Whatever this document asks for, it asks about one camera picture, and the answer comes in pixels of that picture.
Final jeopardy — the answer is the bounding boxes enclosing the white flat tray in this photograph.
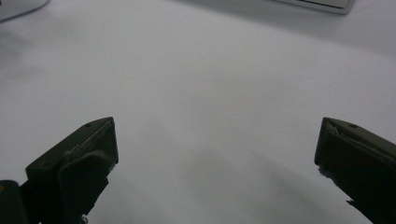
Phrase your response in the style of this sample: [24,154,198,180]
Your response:
[274,0,357,15]

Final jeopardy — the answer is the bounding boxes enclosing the white rounded object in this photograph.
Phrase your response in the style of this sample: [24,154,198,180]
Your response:
[0,0,50,22]

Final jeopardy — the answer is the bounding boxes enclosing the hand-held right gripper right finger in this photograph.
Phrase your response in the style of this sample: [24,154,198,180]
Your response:
[314,117,396,224]

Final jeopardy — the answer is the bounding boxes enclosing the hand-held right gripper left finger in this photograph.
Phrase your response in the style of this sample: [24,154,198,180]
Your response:
[20,116,120,224]

